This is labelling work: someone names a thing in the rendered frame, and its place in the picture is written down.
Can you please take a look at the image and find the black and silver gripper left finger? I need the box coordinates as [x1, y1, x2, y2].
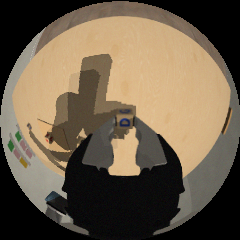
[62, 115, 117, 193]

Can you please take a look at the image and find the tan square mat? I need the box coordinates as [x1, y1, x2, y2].
[37, 119, 72, 157]

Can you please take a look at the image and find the tan letter block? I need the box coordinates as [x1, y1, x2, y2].
[26, 123, 32, 132]
[116, 109, 134, 129]
[44, 133, 55, 144]
[76, 137, 85, 148]

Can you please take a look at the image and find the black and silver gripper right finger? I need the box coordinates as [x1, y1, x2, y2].
[133, 115, 185, 194]

